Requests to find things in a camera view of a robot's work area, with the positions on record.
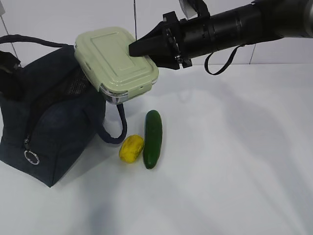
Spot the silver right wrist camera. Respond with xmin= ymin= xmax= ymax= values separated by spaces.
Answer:
xmin=179 ymin=0 xmax=197 ymax=19

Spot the dark blue lunch bag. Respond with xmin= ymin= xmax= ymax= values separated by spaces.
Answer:
xmin=0 ymin=34 xmax=127 ymax=187

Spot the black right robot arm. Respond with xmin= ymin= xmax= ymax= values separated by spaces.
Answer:
xmin=129 ymin=0 xmax=313 ymax=70

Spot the green lid glass container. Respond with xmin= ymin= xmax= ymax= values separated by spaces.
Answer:
xmin=74 ymin=27 xmax=159 ymax=105

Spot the green cucumber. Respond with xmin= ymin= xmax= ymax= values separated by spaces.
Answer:
xmin=143 ymin=110 xmax=163 ymax=169

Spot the yellow lemon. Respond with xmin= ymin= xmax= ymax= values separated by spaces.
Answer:
xmin=119 ymin=135 xmax=144 ymax=164

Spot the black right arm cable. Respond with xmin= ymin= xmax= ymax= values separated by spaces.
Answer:
xmin=204 ymin=44 xmax=245 ymax=75

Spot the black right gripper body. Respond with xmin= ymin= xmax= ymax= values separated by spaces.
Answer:
xmin=162 ymin=12 xmax=192 ymax=69

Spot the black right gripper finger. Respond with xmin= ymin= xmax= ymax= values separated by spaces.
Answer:
xmin=129 ymin=22 xmax=171 ymax=57
xmin=149 ymin=55 xmax=182 ymax=70

